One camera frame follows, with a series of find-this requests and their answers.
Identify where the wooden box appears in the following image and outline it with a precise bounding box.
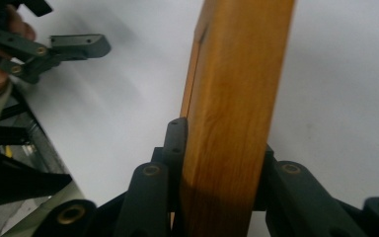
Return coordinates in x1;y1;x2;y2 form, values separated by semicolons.
170;0;296;237

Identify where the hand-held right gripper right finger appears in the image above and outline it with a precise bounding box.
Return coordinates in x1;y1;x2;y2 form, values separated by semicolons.
252;143;275;212

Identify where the metal table frame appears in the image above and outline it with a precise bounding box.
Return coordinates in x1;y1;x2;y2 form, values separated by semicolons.
0;93;71;176

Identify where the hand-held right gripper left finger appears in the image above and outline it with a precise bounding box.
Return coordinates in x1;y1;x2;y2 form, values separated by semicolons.
151;117;190;212

